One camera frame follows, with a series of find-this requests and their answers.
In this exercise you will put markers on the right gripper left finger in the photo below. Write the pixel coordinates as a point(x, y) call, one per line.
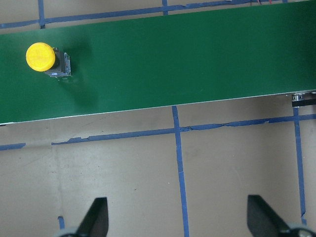
point(96, 220)

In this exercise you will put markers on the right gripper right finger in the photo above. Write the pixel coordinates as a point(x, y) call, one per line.
point(263, 221)

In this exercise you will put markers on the yellow push button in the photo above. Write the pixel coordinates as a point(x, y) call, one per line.
point(41, 57)

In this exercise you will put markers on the green conveyor belt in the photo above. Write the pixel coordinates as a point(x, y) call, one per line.
point(162, 61)

